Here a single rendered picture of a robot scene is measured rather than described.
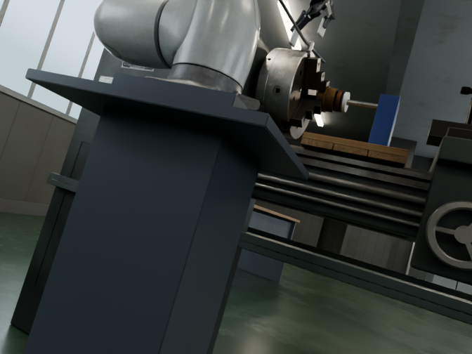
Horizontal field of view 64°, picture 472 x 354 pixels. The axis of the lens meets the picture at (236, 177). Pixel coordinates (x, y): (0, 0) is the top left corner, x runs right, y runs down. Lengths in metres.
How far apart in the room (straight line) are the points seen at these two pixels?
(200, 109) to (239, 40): 0.27
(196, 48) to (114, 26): 0.22
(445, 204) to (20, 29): 3.59
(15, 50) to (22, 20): 0.27
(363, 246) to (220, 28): 8.92
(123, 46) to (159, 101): 0.35
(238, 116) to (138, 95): 0.17
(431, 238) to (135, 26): 0.80
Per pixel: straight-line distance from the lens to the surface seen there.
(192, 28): 0.79
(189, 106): 0.55
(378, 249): 9.53
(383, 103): 1.34
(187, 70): 0.75
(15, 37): 3.93
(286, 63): 1.33
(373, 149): 1.15
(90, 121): 1.51
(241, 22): 0.79
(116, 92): 0.63
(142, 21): 0.87
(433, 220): 1.00
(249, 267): 4.37
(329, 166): 1.18
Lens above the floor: 0.61
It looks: 5 degrees up
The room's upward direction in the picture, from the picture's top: 16 degrees clockwise
